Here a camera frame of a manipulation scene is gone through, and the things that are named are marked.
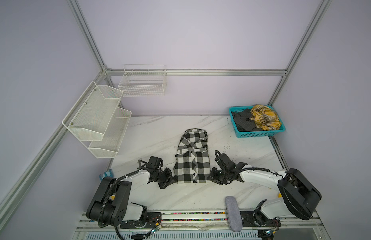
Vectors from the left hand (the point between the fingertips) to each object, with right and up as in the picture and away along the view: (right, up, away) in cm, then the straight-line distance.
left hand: (176, 180), depth 85 cm
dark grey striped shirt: (+46, +35, +21) cm, 62 cm away
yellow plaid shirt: (+61, +38, +19) cm, 74 cm away
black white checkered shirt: (+9, +9, +4) cm, 13 cm away
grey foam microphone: (+30, -12, -12) cm, 34 cm away
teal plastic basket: (+60, +27, +16) cm, 67 cm away
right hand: (+18, +1, 0) cm, 18 cm away
